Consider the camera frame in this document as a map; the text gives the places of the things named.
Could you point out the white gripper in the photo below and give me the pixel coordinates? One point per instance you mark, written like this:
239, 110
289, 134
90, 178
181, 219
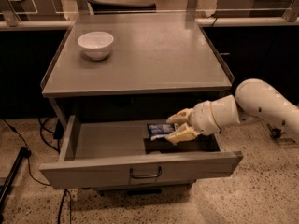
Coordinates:
201, 118

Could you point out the metal drawer handle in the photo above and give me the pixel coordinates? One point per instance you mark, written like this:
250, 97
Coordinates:
142, 175

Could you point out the grey cabinet table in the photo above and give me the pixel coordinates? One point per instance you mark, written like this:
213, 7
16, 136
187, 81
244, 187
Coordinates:
159, 64

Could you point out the white ceramic bowl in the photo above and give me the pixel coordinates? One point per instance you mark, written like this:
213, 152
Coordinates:
96, 45

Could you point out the grey open top drawer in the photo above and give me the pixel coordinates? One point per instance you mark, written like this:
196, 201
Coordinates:
101, 154

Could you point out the black wheeled cart base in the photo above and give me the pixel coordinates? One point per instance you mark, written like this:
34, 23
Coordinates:
275, 133

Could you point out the black stand leg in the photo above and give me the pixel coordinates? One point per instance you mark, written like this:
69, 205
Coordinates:
23, 153

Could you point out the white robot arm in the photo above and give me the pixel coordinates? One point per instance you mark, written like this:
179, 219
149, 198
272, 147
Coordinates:
254, 99

